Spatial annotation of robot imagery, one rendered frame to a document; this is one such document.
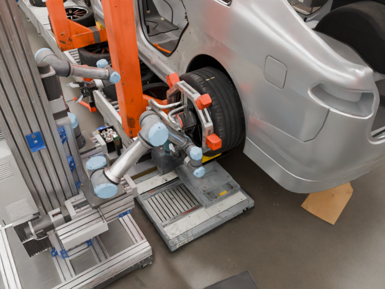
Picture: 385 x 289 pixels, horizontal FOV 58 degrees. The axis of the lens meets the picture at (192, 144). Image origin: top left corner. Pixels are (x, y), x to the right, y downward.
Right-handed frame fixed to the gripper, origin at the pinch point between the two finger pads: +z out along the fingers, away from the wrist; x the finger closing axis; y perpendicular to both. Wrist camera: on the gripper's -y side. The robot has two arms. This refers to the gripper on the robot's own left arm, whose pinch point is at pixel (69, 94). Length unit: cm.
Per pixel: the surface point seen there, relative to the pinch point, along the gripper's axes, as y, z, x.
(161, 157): 9, -44, 81
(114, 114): -67, -21, 68
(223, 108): 53, -92, 27
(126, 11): 1, -58, -39
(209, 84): 39, -91, 14
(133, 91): -3.9, -42.8, 19.2
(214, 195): 45, -71, 113
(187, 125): 53, -64, 28
